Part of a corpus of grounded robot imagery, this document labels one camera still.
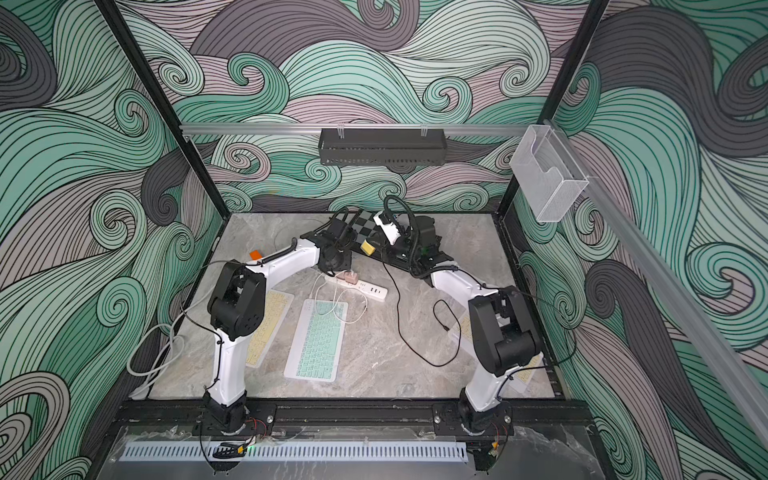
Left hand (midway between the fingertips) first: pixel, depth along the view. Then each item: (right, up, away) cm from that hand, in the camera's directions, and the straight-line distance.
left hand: (344, 260), depth 98 cm
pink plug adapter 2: (+3, -5, -5) cm, 7 cm away
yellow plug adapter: (+8, +5, -12) cm, 15 cm away
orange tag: (-34, +1, +10) cm, 36 cm away
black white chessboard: (+6, +12, +14) cm, 20 cm away
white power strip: (+8, -9, -2) cm, 12 cm away
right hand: (+10, +8, -11) cm, 17 cm away
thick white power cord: (-51, -22, -10) cm, 56 cm away
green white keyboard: (-7, -23, -10) cm, 26 cm away
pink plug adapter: (+1, -5, -3) cm, 6 cm away
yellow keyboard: (+35, -20, -16) cm, 43 cm away
